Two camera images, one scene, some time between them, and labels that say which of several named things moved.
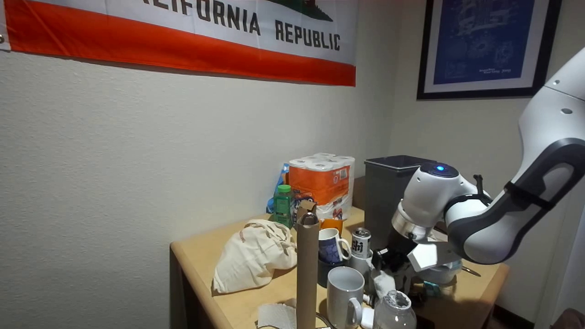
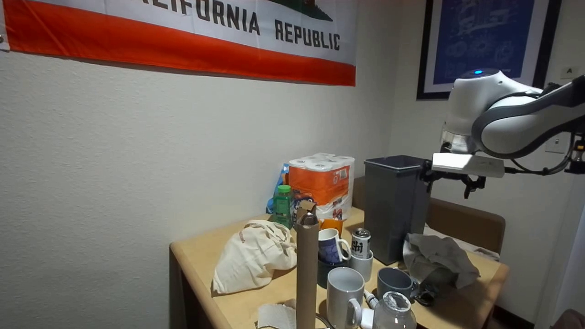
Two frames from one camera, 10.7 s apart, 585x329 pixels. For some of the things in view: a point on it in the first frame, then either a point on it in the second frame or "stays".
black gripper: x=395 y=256 -> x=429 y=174
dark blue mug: x=331 y=247 stays
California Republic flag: x=292 y=40 stays
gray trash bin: x=386 y=176 stays
